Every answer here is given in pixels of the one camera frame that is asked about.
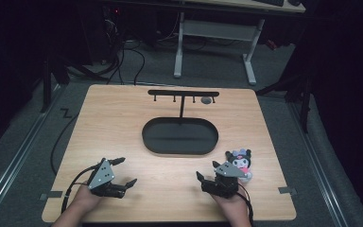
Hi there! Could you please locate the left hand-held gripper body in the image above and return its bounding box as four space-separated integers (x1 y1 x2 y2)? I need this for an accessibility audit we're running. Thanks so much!
86 158 128 200

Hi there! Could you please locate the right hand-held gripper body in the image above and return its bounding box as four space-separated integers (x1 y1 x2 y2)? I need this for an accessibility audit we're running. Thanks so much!
200 161 247 200

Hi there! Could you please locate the black and pink plush keychain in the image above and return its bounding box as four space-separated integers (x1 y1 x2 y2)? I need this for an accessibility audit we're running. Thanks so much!
225 148 253 183

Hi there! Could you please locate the person's right hand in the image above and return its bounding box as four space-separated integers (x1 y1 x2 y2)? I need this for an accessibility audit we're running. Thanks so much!
212 188 248 216

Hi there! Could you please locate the person's left hand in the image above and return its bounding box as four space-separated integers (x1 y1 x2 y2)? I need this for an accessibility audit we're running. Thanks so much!
70 183 104 213

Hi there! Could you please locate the black hook rack with tray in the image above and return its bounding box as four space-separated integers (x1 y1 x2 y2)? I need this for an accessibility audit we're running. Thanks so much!
141 89 220 156

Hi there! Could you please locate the grey tape strip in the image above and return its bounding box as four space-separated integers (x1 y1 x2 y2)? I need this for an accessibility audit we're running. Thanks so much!
277 185 298 196
39 190 63 201

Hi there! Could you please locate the black tripod stand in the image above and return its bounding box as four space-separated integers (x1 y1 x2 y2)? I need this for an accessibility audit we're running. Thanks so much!
256 75 314 134
40 56 109 114

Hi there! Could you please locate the dark computer tower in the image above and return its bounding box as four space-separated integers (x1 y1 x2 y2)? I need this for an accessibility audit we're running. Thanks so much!
101 4 128 64

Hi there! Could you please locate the white desk with metal legs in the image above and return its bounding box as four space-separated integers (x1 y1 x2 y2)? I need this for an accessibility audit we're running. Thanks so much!
173 0 307 86

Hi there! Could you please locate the black keyboard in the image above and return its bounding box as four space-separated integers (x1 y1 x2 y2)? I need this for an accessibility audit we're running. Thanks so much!
252 0 285 8

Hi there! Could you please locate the right hand-held gripper cable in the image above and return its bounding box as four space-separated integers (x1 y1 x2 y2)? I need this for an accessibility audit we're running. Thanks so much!
236 183 255 227

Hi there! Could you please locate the hand-held gripper cable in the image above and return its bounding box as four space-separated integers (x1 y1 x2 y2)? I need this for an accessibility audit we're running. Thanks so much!
236 183 255 227
60 164 102 215

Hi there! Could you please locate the left hand-held gripper cable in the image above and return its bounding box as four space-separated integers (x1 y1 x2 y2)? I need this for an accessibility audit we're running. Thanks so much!
60 164 102 215

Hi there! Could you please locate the black cable on floor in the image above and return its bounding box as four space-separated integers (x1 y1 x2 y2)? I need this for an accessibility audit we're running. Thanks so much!
49 111 80 176

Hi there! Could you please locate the metal floor rail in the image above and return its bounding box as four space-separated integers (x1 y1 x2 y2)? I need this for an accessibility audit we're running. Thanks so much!
287 101 351 227
0 84 64 223

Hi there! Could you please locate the black looped floor cable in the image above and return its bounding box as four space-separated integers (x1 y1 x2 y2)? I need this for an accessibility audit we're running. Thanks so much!
105 40 147 86

